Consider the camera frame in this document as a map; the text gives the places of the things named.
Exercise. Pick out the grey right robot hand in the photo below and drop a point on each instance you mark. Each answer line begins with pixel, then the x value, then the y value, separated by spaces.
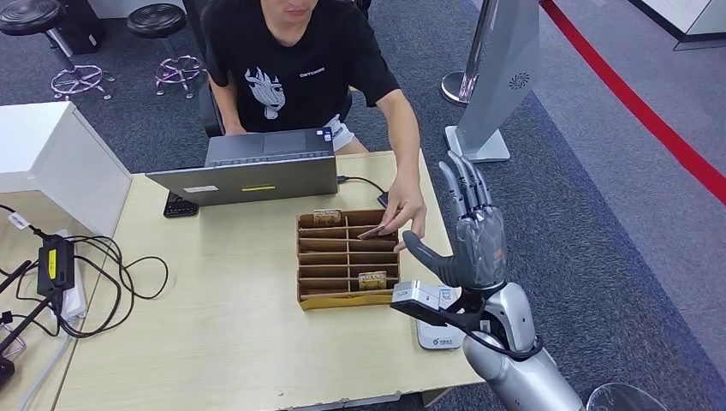
pixel 482 249

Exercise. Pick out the person's left hand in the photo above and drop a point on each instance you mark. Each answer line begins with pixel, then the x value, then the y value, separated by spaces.
pixel 405 207

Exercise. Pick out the person's left forearm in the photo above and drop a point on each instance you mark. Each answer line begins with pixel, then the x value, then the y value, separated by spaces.
pixel 407 153

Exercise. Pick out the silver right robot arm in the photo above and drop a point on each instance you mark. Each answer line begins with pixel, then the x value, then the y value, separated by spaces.
pixel 522 385

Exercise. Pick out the person's right forearm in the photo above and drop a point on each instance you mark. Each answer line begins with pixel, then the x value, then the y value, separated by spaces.
pixel 227 110

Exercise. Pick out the white ID card reader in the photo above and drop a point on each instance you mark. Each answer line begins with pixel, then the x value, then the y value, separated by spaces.
pixel 439 338

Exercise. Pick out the cardboard card holder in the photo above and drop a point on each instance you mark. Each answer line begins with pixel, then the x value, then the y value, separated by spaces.
pixel 340 303

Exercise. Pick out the person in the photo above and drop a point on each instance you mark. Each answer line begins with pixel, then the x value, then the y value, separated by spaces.
pixel 317 96

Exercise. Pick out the dark grey square USB device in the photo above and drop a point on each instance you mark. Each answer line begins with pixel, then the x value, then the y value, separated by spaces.
pixel 383 199

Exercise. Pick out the grey laptop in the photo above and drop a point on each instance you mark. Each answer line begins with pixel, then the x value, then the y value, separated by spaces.
pixel 255 181

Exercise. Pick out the grey kiosk stand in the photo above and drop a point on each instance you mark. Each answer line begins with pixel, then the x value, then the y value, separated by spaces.
pixel 505 57

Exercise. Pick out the grey round dome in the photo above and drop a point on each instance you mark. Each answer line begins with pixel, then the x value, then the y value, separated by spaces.
pixel 624 400

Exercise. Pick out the black keypad device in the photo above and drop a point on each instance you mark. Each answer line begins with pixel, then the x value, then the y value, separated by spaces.
pixel 180 209

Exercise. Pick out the black round stool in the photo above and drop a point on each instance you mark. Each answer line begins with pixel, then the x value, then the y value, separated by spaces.
pixel 28 17
pixel 156 20

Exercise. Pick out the white counter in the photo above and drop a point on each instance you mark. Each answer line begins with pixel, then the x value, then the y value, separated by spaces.
pixel 697 17

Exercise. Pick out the white cabinet box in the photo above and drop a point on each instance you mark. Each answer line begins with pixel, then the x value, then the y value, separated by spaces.
pixel 74 170

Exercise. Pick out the white power strip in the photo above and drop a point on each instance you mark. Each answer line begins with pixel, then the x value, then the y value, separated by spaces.
pixel 76 303

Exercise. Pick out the black power adapter yellow label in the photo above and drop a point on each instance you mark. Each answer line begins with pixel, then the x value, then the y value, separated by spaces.
pixel 63 266

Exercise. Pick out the black bin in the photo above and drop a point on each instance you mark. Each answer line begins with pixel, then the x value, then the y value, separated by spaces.
pixel 85 28

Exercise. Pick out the black tripod legs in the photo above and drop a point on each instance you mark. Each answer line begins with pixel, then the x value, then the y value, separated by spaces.
pixel 34 312

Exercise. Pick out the clear plastic piece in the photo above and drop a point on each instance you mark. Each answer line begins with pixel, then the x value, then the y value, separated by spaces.
pixel 12 346

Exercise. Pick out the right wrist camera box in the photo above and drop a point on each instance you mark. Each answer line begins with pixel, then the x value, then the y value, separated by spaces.
pixel 414 295

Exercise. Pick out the chrome stanchion post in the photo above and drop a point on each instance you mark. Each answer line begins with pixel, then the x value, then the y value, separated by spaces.
pixel 454 88

